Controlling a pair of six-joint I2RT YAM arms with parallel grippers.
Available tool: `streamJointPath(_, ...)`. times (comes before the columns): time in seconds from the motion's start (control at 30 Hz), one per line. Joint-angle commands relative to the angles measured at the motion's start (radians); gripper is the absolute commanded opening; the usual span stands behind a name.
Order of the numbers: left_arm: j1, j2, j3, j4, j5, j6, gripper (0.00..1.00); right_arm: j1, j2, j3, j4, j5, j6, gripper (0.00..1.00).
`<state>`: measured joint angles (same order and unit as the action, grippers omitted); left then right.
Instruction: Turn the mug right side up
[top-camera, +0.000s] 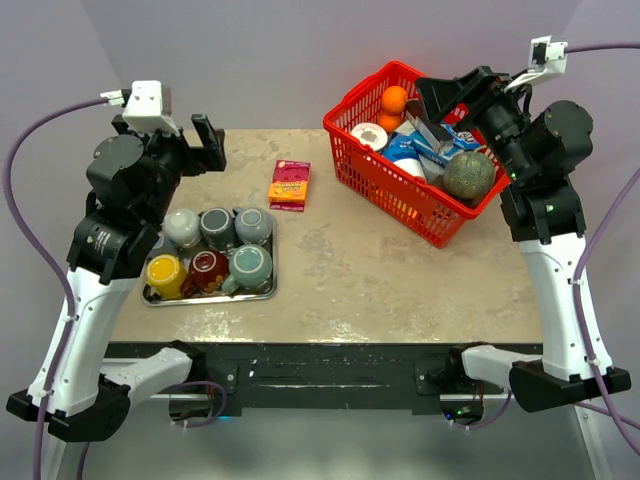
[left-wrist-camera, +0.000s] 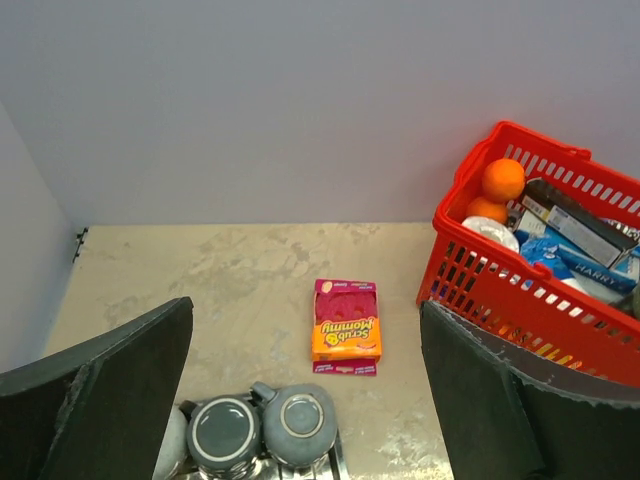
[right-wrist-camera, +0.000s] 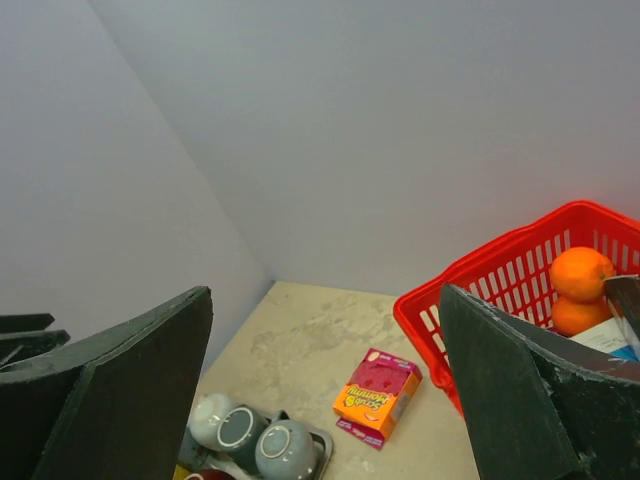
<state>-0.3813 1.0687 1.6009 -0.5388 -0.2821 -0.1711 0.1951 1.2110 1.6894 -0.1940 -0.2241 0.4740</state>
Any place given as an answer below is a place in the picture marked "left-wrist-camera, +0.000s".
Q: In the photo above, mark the orange fruit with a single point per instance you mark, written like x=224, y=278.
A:
x=503, y=180
x=485, y=208

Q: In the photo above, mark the black wall bracket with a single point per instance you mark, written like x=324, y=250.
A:
x=80, y=239

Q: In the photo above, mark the dark grey upside-down mug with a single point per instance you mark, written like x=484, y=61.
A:
x=223, y=436

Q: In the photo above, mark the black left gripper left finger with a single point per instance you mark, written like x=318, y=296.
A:
x=99, y=409

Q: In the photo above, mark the red plastic shopping basket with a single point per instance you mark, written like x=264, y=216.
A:
x=498, y=290

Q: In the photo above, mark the pale grey upside-down mug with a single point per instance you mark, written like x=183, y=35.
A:
x=173, y=450

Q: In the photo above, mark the Scrub Mommy sponge pack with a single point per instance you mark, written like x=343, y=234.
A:
x=346, y=336

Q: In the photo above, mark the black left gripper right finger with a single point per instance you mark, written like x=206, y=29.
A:
x=507, y=413

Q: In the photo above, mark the blue plastic snack bag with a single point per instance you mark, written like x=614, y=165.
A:
x=544, y=250

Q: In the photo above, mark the blue Harry's box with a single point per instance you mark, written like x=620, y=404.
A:
x=621, y=279

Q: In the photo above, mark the light grey-blue upside-down mug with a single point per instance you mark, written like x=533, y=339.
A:
x=299, y=422

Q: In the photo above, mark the upper orange fruit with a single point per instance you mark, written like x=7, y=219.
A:
x=503, y=180

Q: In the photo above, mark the dark long carton box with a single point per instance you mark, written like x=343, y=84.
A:
x=599, y=240

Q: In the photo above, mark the steel drying tray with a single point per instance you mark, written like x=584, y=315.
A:
x=330, y=466

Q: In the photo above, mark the lower orange fruit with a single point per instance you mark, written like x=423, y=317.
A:
x=485, y=208

